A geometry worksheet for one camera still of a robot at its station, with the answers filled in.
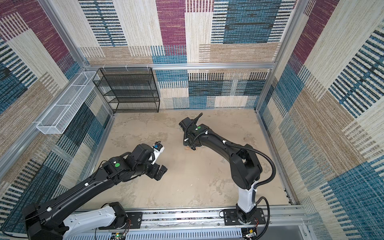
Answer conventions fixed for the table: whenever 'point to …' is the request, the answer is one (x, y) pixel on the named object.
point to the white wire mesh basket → (58, 119)
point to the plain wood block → (187, 148)
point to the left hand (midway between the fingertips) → (160, 163)
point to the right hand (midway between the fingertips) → (191, 143)
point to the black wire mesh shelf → (128, 89)
